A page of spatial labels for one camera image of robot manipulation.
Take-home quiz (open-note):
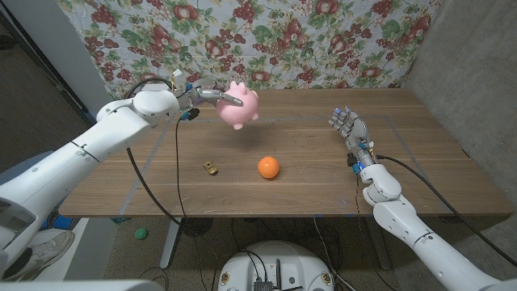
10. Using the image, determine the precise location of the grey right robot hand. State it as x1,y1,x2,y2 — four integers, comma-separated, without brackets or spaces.
327,106,376,169

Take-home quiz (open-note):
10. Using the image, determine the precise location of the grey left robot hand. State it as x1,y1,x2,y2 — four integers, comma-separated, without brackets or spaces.
175,76,245,122

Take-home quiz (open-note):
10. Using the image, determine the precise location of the pink plastic piggy bank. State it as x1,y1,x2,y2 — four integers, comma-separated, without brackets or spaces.
215,80,260,130

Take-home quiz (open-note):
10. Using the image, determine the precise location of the orange fruit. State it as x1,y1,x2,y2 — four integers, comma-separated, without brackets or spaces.
257,155,280,179

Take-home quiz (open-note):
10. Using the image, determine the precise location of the floral fruit print backdrop cloth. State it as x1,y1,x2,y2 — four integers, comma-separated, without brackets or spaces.
56,0,443,112

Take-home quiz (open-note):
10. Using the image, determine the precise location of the metal table leg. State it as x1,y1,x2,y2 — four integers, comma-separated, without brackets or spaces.
365,216,393,271
159,217,183,271

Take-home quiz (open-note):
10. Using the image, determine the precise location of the black round fan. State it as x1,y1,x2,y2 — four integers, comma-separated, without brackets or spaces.
179,217,214,238

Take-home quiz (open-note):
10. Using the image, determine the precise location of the white robot torso base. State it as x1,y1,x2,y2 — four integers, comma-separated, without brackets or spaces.
217,241,335,291

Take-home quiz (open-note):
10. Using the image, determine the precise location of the dark brown door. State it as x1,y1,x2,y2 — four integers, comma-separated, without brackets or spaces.
0,10,100,173

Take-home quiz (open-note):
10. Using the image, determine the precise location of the blue black floor item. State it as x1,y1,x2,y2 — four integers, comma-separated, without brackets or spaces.
51,215,74,230

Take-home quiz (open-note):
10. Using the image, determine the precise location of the grey white sneaker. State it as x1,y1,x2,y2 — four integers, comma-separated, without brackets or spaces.
2,230,76,282

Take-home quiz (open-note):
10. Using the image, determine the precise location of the white robot torso panel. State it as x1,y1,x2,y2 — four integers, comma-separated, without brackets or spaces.
0,280,166,291

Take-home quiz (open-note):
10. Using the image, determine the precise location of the thin black right arm wire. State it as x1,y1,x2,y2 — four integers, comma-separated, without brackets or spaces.
353,171,364,228

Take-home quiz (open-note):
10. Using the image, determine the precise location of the thin black arm wire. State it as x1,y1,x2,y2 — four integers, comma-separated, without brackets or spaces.
173,118,187,220
353,171,364,228

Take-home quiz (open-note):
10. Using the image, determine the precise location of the thin black left arm wire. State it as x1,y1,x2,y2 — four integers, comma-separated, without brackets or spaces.
173,118,187,220

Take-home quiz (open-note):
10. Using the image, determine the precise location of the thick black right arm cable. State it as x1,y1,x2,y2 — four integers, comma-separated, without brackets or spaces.
376,154,517,268

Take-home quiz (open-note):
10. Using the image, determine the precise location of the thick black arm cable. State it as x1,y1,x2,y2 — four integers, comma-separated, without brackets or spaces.
124,76,219,291
376,154,517,268

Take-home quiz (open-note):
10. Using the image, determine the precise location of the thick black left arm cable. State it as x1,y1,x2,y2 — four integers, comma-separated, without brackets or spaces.
124,76,219,291

